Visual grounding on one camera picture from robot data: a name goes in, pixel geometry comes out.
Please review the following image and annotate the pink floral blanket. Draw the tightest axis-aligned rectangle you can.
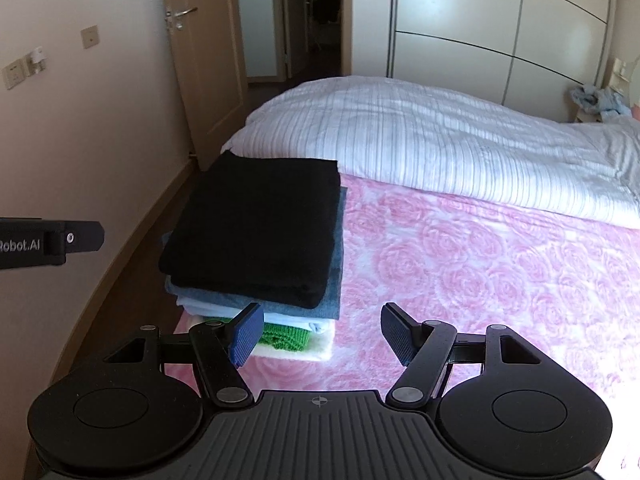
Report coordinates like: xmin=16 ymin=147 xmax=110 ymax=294
xmin=162 ymin=172 xmax=640 ymax=480

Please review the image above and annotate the light blue folded garment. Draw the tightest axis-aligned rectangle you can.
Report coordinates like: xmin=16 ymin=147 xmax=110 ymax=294
xmin=177 ymin=297 xmax=329 ymax=334

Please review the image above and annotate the white striped duvet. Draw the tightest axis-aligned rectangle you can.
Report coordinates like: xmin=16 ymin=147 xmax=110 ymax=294
xmin=220 ymin=75 xmax=640 ymax=229

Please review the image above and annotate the blue-grey folded garment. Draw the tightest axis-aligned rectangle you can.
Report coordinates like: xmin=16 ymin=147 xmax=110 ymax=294
xmin=165 ymin=185 xmax=349 ymax=322

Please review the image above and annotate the beige switch plate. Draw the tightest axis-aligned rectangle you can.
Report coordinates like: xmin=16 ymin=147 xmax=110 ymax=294
xmin=1 ymin=59 xmax=27 ymax=91

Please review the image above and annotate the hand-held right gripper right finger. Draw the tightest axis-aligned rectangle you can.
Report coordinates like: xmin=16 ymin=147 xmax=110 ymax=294
xmin=380 ymin=302 xmax=546 ymax=407

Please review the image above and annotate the wooden door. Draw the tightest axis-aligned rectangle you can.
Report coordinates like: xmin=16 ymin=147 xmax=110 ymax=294
xmin=160 ymin=0 xmax=251 ymax=172

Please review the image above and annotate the black garment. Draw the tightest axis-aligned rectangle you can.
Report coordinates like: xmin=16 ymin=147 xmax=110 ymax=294
xmin=159 ymin=151 xmax=342 ymax=310

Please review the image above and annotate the metal door handle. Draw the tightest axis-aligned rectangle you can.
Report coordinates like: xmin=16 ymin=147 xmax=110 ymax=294
xmin=166 ymin=7 xmax=199 ymax=32

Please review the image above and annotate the green knitted folded garment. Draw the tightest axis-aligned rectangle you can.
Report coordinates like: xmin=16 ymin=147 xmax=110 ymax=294
xmin=207 ymin=317 xmax=314 ymax=352

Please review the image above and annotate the crumpled blue cloth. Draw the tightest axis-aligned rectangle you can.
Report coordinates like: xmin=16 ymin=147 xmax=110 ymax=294
xmin=567 ymin=84 xmax=634 ymax=122

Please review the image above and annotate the white wardrobe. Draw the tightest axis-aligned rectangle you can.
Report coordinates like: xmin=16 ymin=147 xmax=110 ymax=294
xmin=350 ymin=0 xmax=622 ymax=122

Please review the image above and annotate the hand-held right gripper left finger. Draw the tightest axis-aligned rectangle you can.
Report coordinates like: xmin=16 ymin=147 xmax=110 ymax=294
xmin=102 ymin=301 xmax=266 ymax=408

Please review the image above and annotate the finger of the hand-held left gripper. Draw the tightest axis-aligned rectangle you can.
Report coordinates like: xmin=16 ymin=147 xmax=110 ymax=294
xmin=52 ymin=219 xmax=106 ymax=257

